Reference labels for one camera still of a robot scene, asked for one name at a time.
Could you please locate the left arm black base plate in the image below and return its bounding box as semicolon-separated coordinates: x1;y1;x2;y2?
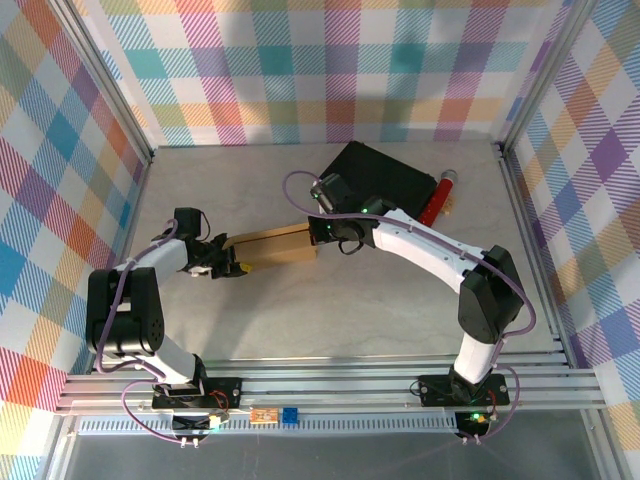
151;377;244;411

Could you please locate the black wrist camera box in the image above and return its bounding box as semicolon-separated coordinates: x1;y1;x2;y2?
310;172;351;211
173;206;206;239

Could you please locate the white slotted cable duct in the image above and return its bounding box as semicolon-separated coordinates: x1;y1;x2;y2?
74;417;464;435

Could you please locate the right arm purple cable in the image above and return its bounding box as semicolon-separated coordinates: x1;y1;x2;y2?
283;170;539;444

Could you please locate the black controller module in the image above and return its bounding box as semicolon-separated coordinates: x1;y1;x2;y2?
455;408;492;436
171;413;224;435

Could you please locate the red tube with silver cap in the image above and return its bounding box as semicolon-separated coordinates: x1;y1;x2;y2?
418;168;459;226

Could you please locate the aluminium frame post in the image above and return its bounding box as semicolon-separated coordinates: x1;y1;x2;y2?
47;0;156;164
492;0;599;156

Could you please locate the left black wrist camera box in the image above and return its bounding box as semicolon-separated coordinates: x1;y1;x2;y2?
173;206;206;239

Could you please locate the aluminium mounting rail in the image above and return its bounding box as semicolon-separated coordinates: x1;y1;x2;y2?
54;355;609;415

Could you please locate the brown cardboard box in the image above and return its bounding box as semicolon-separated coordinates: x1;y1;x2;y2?
221;222;319;274

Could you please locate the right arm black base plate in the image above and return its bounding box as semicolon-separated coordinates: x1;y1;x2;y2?
417;372;511;407

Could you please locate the aluminium side rail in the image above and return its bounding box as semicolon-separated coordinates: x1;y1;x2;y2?
494;144;571;369
89;159;151;371

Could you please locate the right black wrist camera box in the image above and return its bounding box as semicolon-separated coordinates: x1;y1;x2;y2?
310;172;351;211

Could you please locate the black briefcase with metal trim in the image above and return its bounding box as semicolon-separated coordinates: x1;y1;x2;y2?
319;141;435;224

